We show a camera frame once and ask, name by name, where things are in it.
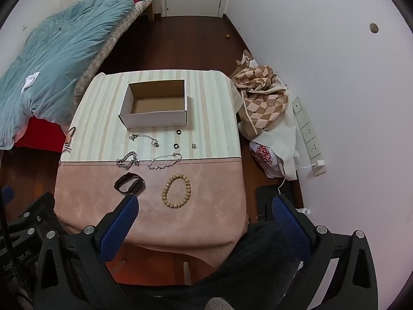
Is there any black stool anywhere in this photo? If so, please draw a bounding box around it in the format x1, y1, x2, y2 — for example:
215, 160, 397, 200
255, 185, 284, 223

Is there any wooden bead bracelet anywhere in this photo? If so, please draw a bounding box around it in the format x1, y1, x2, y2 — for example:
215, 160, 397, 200
162, 174, 192, 210

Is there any pink white strap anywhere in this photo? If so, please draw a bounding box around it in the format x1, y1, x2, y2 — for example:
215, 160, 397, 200
63, 127, 77, 153

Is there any white charger with cable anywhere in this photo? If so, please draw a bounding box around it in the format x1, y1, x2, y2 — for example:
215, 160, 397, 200
277, 159, 326, 215

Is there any thin silver bracelet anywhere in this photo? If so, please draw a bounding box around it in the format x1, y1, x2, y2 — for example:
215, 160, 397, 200
148, 153, 183, 171

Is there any red printed plastic bag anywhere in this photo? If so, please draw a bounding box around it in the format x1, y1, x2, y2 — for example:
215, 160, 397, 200
249, 140, 286, 178

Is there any grey fuzzy cloth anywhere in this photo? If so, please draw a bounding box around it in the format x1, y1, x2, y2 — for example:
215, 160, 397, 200
205, 297, 233, 310

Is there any striped and pink tablecloth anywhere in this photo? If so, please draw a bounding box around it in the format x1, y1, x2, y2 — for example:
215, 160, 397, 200
53, 69, 250, 268

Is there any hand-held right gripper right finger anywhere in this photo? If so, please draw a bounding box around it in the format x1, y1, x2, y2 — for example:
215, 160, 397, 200
272, 194, 379, 310

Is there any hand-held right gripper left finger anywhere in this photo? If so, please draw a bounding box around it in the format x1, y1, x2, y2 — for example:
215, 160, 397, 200
34, 194, 141, 310

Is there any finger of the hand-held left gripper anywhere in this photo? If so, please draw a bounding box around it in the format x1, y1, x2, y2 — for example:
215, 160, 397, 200
0, 185, 15, 222
10, 192, 67, 238

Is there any red bed sheet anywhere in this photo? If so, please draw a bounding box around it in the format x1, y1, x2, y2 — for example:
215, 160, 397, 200
13, 116, 65, 154

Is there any brown checkered cloth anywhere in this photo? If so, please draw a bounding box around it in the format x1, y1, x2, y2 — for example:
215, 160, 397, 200
231, 49, 289, 136

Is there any white crumpled paper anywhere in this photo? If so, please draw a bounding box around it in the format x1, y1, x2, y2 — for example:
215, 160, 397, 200
21, 72, 41, 94

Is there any white wall socket panel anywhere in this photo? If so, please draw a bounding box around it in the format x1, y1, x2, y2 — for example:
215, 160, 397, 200
292, 96, 326, 176

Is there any black fitness band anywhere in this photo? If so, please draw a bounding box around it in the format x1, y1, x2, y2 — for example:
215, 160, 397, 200
114, 172, 146, 196

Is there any light blue duvet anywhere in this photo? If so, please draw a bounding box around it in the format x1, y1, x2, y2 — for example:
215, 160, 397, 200
0, 0, 134, 149

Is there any white cardboard box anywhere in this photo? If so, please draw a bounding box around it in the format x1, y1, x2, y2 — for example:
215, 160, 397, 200
119, 79, 188, 130

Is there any chunky silver chain bracelet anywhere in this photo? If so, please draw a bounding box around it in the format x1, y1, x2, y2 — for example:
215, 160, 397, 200
116, 151, 141, 170

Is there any silver pendant necklace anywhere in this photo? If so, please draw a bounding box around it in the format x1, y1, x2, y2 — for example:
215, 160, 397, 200
129, 134, 160, 148

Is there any person's black fleece clothing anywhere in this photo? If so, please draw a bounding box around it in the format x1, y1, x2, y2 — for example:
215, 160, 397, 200
194, 221, 310, 310

